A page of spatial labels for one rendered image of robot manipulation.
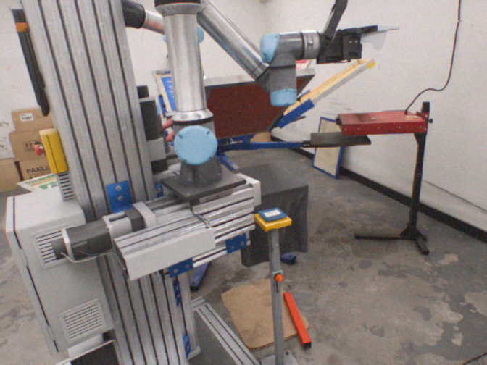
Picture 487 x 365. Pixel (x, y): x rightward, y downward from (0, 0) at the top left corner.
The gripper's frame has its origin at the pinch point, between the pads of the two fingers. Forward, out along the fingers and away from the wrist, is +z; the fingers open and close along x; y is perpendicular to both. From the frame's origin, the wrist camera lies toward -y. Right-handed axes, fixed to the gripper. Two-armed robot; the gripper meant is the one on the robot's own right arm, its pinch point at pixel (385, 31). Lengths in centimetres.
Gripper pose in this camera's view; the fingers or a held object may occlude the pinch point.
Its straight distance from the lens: 110.8
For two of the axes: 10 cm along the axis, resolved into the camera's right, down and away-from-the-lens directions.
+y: 0.9, 9.7, 2.2
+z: 9.9, -1.2, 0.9
